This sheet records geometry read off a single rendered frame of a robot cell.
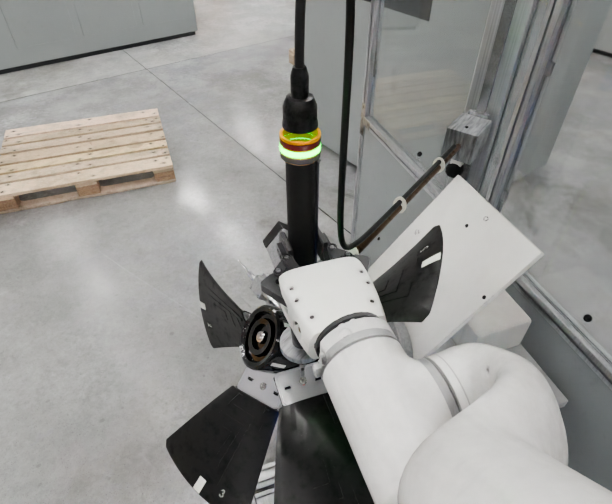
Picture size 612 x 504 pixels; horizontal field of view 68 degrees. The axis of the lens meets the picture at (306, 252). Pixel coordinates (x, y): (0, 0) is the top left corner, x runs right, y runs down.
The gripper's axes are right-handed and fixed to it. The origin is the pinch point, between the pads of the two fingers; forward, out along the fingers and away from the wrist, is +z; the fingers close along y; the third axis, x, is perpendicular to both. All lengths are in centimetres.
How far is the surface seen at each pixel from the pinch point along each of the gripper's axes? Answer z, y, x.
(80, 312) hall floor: 149, -77, -151
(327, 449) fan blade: -12.1, -0.1, -32.2
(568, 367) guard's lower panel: -1, 70, -61
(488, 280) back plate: 3.3, 37.0, -21.8
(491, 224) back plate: 11.6, 41.7, -16.2
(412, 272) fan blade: -1.0, 16.7, -9.1
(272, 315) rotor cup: 10.4, -2.3, -24.6
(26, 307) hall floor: 162, -105, -151
